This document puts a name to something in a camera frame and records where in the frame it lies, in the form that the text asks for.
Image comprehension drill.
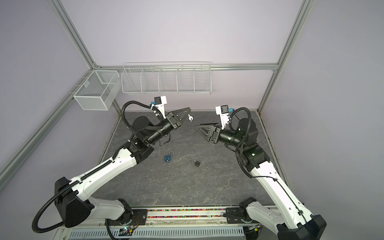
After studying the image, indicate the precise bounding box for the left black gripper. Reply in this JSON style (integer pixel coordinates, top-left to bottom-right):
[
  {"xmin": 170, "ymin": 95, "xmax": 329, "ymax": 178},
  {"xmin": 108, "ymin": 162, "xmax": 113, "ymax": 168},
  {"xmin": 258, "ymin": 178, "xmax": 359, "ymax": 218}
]
[{"xmin": 146, "ymin": 107, "xmax": 191, "ymax": 145}]

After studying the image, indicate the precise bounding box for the grey padlock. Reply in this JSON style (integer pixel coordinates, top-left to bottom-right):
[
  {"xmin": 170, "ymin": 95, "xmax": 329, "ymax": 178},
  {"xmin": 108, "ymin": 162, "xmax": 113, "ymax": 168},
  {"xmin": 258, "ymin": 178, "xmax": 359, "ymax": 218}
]
[{"xmin": 192, "ymin": 161, "xmax": 201, "ymax": 168}]

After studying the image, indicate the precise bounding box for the blue padlock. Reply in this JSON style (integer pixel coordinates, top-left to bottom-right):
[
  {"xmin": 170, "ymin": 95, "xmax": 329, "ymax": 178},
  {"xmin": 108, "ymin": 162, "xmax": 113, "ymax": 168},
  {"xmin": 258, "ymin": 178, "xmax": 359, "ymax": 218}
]
[{"xmin": 164, "ymin": 151, "xmax": 175, "ymax": 164}]

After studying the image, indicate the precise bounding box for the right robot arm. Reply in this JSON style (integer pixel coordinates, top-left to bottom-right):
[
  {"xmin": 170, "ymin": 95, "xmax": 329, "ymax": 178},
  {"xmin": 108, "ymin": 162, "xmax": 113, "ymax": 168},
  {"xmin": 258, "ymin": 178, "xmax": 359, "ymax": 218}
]
[{"xmin": 196, "ymin": 105, "xmax": 327, "ymax": 240}]

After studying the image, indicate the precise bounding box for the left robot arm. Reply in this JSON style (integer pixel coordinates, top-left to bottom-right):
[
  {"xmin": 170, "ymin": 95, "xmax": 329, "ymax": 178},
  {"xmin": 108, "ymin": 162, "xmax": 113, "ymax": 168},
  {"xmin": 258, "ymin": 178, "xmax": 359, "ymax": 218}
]
[{"xmin": 32, "ymin": 101, "xmax": 191, "ymax": 234}]

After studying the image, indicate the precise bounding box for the white mesh box basket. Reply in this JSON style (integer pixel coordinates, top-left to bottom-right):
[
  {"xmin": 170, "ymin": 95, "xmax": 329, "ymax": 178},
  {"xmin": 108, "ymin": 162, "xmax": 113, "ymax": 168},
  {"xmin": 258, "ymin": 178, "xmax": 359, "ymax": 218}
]
[{"xmin": 74, "ymin": 70, "xmax": 122, "ymax": 111}]

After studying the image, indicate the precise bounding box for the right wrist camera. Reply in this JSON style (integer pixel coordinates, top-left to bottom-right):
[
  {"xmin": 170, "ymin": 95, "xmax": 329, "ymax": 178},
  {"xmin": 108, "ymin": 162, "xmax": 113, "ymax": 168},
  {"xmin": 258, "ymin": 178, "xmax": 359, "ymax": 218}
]
[{"xmin": 215, "ymin": 105, "xmax": 234, "ymax": 130}]

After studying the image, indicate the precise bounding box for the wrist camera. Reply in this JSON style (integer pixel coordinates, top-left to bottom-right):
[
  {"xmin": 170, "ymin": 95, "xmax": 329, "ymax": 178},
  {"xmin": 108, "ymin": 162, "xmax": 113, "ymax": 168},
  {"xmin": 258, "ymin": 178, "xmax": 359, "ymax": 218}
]
[
  {"xmin": 150, "ymin": 96, "xmax": 167, "ymax": 119},
  {"xmin": 215, "ymin": 105, "xmax": 234, "ymax": 130}
]

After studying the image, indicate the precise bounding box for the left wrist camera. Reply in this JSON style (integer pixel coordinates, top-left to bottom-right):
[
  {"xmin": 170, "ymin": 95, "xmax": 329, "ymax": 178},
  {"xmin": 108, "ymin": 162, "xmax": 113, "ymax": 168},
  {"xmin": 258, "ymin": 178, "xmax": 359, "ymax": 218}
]
[{"xmin": 150, "ymin": 96, "xmax": 167, "ymax": 119}]

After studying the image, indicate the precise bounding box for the white wire shelf basket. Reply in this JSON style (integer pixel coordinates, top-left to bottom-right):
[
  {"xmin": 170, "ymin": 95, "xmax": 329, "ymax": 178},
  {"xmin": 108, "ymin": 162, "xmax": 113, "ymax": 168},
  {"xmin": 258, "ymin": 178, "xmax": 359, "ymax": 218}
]
[{"xmin": 121, "ymin": 62, "xmax": 212, "ymax": 94}]

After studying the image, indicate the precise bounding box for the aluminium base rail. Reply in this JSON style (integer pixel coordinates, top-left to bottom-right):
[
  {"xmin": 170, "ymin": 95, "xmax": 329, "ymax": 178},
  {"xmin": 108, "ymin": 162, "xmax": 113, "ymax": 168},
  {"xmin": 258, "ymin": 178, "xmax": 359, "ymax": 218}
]
[{"xmin": 56, "ymin": 198, "xmax": 289, "ymax": 231}]

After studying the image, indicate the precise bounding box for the white vented cable duct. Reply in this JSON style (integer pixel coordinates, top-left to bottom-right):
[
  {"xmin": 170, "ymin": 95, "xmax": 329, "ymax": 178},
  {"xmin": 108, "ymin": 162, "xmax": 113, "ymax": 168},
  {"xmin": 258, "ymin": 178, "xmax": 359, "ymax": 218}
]
[{"xmin": 67, "ymin": 227, "xmax": 245, "ymax": 240}]

